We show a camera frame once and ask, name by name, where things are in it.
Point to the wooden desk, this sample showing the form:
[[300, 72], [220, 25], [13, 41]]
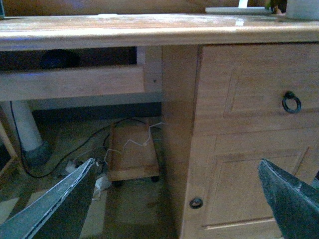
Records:
[[223, 80]]

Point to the black ring pull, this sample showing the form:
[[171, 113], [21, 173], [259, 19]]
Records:
[[196, 203], [291, 103]]

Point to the upper black ring pull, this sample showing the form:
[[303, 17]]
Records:
[[291, 103]]

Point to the lower black ring pull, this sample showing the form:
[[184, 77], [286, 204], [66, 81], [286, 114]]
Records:
[[196, 203]]

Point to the wooden keyboard tray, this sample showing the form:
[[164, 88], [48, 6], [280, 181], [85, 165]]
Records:
[[71, 82]]

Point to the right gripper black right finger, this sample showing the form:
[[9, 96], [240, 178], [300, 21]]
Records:
[[294, 203]]

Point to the white flat stand base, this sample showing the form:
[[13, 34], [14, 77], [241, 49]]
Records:
[[241, 9]]

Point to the white pipe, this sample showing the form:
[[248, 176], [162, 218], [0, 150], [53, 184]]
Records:
[[29, 134]]

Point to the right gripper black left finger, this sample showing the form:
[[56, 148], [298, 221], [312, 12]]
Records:
[[59, 213]]

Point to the wooden rolling stand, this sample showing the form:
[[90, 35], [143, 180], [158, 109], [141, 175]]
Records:
[[131, 153]]

